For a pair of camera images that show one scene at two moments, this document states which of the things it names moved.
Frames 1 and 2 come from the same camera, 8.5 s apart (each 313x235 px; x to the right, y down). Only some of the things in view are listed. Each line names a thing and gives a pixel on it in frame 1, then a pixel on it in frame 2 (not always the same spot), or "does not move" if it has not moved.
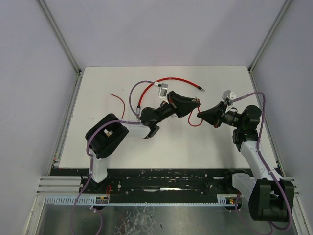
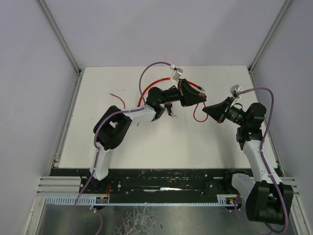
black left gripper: (173, 104) → (182, 93)
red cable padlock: (198, 107) → (194, 113)
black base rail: (140, 181) does not move
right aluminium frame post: (263, 45) does not move
